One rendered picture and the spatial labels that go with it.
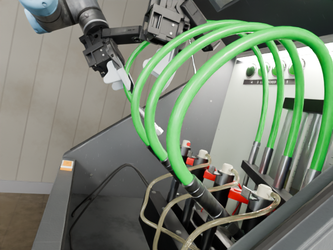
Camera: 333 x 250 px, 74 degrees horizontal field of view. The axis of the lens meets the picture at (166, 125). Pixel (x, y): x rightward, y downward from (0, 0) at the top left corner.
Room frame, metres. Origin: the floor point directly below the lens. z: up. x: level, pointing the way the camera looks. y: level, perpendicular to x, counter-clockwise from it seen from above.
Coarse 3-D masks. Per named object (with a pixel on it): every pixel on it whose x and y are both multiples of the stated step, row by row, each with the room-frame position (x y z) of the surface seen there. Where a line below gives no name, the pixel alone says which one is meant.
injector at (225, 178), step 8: (216, 176) 0.35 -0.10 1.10; (224, 176) 0.34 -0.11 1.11; (232, 176) 0.34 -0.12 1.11; (216, 184) 0.34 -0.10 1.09; (224, 184) 0.34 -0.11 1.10; (216, 192) 0.34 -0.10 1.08; (224, 192) 0.34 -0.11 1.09; (224, 200) 0.34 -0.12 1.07; (208, 216) 0.35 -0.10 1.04; (208, 232) 0.34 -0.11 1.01; (208, 240) 0.34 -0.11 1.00; (200, 248) 0.35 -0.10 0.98; (208, 248) 0.34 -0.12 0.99
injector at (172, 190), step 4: (180, 144) 0.50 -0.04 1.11; (180, 148) 0.49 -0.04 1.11; (184, 148) 0.48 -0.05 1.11; (188, 148) 0.49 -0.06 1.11; (184, 152) 0.48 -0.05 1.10; (184, 156) 0.48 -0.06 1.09; (184, 160) 0.49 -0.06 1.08; (172, 180) 0.49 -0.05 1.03; (172, 184) 0.49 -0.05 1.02; (176, 184) 0.49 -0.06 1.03; (172, 188) 0.49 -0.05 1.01; (176, 188) 0.49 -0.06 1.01; (172, 192) 0.49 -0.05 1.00; (176, 192) 0.49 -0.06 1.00; (168, 196) 0.49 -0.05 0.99; (172, 196) 0.49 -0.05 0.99; (168, 200) 0.49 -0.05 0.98; (172, 208) 0.49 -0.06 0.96
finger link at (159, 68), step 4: (172, 52) 0.45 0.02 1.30; (168, 56) 0.45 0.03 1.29; (148, 60) 0.44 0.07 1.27; (164, 60) 0.45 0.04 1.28; (168, 60) 0.46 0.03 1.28; (160, 64) 0.45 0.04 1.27; (164, 64) 0.45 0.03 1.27; (156, 68) 0.45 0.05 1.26; (160, 68) 0.45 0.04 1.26; (156, 72) 0.45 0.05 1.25; (160, 72) 0.45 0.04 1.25; (172, 76) 0.46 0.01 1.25; (168, 80) 0.46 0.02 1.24; (168, 84) 0.47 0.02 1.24; (164, 88) 0.46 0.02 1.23
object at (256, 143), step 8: (136, 48) 0.57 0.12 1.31; (256, 48) 0.57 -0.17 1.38; (136, 56) 0.58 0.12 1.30; (256, 56) 0.57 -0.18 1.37; (128, 64) 0.57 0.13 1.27; (264, 64) 0.57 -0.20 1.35; (128, 72) 0.58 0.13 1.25; (264, 72) 0.57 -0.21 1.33; (264, 80) 0.57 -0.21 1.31; (264, 88) 0.57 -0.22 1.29; (128, 96) 0.57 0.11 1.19; (264, 96) 0.57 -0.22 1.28; (264, 104) 0.57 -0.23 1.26; (264, 112) 0.56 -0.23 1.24; (264, 120) 0.56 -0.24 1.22; (256, 136) 0.57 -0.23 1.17; (256, 144) 0.56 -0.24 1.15
